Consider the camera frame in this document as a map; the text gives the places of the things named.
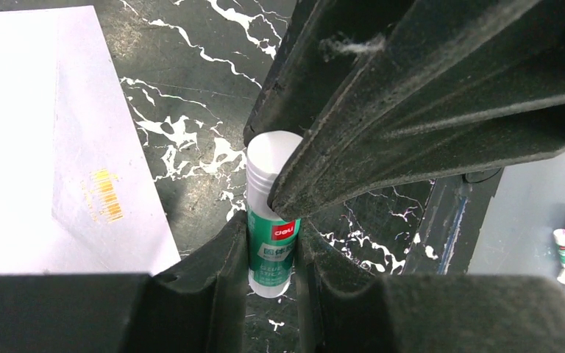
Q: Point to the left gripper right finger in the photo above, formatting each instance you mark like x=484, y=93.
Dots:
x=345, y=308

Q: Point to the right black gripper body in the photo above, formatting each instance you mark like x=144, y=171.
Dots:
x=387, y=93

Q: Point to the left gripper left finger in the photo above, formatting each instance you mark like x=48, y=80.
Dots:
x=197, y=305

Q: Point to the white green glue stick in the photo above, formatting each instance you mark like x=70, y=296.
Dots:
x=271, y=240

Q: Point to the lavender paper envelope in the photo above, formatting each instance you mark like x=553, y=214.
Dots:
x=76, y=193

